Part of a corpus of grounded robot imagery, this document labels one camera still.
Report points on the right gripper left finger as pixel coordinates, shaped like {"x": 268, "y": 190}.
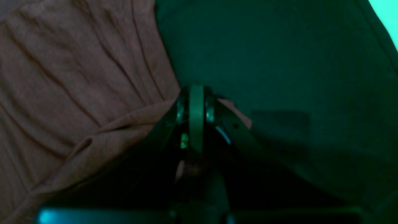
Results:
{"x": 143, "y": 177}

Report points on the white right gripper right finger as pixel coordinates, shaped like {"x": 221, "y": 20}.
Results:
{"x": 256, "y": 178}

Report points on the maroon long-sleeve T-shirt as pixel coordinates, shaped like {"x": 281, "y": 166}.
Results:
{"x": 81, "y": 82}

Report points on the black table cloth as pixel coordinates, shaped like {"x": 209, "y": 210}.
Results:
{"x": 317, "y": 77}

